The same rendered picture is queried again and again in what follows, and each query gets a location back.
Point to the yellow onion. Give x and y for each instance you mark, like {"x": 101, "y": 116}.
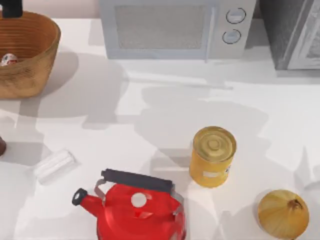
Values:
{"x": 282, "y": 215}

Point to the black rounded block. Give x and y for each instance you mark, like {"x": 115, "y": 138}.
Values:
{"x": 12, "y": 8}

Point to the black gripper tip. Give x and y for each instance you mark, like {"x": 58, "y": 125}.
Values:
{"x": 2, "y": 147}

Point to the clear glass cup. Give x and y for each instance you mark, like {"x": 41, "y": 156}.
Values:
{"x": 55, "y": 166}

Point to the red and white can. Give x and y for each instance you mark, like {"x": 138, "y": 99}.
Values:
{"x": 8, "y": 59}

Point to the pale microwave oven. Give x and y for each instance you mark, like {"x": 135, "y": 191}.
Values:
{"x": 160, "y": 52}

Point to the grey cabinet door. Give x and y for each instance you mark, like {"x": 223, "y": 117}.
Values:
{"x": 306, "y": 42}

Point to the grey cabinet with dark inside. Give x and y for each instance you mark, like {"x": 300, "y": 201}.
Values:
{"x": 277, "y": 32}

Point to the yellow can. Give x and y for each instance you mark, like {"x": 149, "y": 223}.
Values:
{"x": 212, "y": 160}

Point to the round wooden basket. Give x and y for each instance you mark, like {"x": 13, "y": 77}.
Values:
{"x": 30, "y": 75}

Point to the microwave knob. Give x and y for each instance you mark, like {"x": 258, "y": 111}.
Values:
{"x": 236, "y": 15}
{"x": 231, "y": 36}

